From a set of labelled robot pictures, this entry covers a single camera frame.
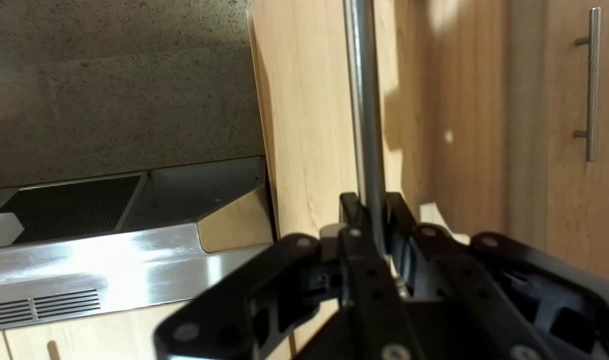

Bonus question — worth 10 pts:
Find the steel range hood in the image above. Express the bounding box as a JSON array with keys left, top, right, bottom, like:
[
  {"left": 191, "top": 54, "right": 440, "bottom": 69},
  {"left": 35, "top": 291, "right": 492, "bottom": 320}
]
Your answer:
[{"left": 0, "top": 156, "right": 274, "bottom": 336}]

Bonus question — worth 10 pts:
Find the small cabinet door handle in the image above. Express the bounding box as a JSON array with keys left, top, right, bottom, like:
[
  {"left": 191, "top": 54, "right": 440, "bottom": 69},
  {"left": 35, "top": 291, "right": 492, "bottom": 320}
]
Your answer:
[{"left": 45, "top": 338, "right": 65, "bottom": 360}]

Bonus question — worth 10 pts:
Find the wooden overhead cabinet body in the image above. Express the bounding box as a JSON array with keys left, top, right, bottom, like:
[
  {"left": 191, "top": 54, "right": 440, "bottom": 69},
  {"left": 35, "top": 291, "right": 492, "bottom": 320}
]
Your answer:
[{"left": 502, "top": 0, "right": 550, "bottom": 250}]

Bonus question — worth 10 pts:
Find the silver bar door handle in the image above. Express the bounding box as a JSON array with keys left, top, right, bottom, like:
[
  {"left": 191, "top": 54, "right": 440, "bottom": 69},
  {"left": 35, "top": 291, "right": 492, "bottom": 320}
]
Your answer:
[
  {"left": 342, "top": 0, "right": 390, "bottom": 255},
  {"left": 572, "top": 3, "right": 606, "bottom": 163}
]

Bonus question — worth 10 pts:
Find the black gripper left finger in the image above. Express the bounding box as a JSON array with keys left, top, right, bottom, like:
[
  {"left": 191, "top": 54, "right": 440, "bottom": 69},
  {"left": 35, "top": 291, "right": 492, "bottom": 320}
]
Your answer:
[{"left": 153, "top": 190, "right": 412, "bottom": 360}]

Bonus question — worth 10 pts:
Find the small wooden cabinet door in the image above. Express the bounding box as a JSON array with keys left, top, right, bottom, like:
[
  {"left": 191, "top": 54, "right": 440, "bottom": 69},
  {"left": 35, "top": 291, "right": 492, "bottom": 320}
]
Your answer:
[{"left": 0, "top": 300, "right": 211, "bottom": 360}]

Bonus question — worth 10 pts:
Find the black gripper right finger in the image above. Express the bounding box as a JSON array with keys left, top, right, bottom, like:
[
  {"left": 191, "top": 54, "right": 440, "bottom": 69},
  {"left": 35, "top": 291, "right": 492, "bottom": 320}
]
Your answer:
[{"left": 384, "top": 190, "right": 609, "bottom": 360}]

